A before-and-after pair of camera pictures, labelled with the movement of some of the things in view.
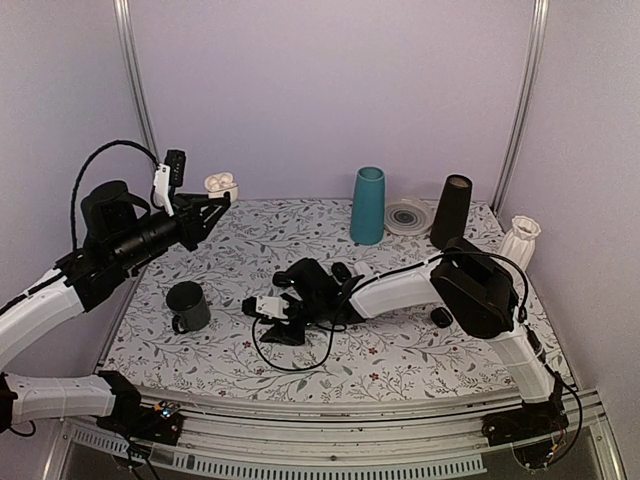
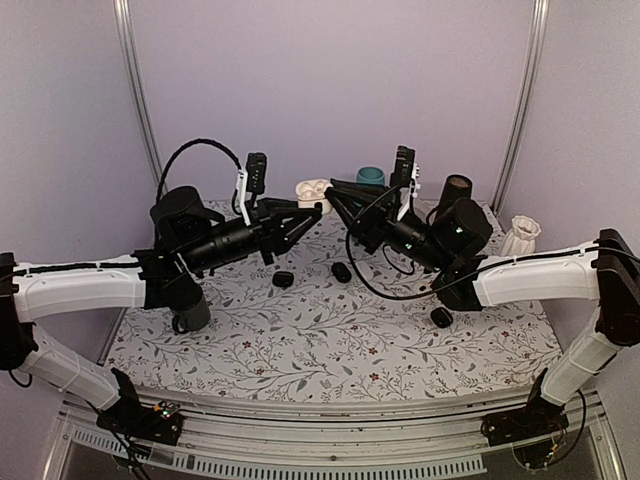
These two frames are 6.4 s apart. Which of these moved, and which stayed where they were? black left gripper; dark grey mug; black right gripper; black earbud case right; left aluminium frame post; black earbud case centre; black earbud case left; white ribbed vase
Moved: black right gripper; black left gripper
Stayed: black earbud case right; dark grey mug; white ribbed vase; left aluminium frame post; black earbud case left; black earbud case centre
